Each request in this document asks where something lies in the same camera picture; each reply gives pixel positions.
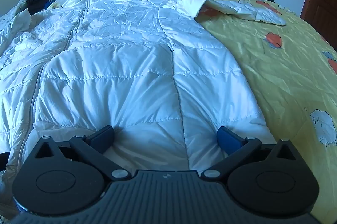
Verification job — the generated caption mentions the yellow printed blanket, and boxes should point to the yellow printed blanket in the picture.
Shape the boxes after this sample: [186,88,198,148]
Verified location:
[120,0,337,224]

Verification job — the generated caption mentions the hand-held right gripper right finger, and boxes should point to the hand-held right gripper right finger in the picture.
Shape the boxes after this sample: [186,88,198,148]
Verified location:
[201,126,298,183]

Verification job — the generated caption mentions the white puffer jacket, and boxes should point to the white puffer jacket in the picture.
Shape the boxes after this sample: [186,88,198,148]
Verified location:
[0,0,287,214]

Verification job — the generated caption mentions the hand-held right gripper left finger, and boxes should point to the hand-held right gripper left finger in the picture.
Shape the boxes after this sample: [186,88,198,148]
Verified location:
[34,125,131,183]

